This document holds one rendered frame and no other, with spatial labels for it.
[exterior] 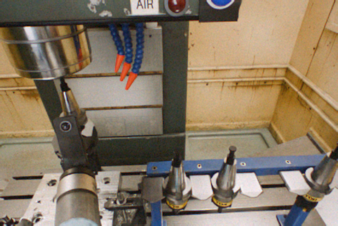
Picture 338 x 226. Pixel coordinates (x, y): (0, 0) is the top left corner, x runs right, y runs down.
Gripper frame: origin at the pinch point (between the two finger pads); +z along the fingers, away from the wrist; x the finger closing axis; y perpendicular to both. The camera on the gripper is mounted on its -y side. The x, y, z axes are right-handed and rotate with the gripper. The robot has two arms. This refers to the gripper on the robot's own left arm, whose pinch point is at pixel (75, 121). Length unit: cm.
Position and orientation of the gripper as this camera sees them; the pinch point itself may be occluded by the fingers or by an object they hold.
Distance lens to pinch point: 64.7
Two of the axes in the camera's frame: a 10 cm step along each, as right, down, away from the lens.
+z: -2.9, -6.0, 7.5
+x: 9.6, -1.9, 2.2
